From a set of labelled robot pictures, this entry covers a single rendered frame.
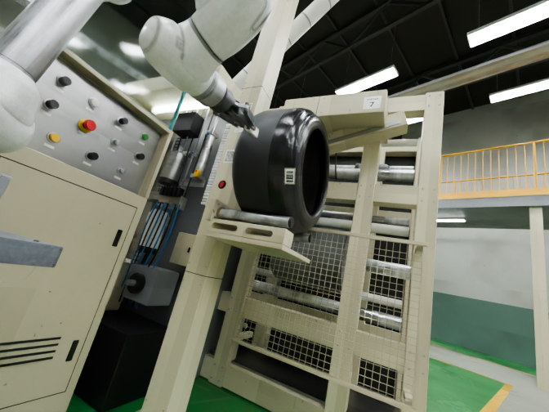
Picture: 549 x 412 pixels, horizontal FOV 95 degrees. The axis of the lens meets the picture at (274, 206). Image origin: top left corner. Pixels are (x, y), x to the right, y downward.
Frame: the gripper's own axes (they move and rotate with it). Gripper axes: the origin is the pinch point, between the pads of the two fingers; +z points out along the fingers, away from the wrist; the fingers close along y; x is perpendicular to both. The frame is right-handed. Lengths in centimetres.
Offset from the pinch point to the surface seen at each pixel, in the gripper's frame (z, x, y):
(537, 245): 516, -35, -265
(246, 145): 11.3, 0.6, 9.0
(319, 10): 83, -138, 18
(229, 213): 20.3, 27.8, 17.3
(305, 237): 48, 32, -9
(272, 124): 13.4, -8.7, 0.0
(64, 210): -19, 38, 59
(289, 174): 14.3, 11.2, -10.5
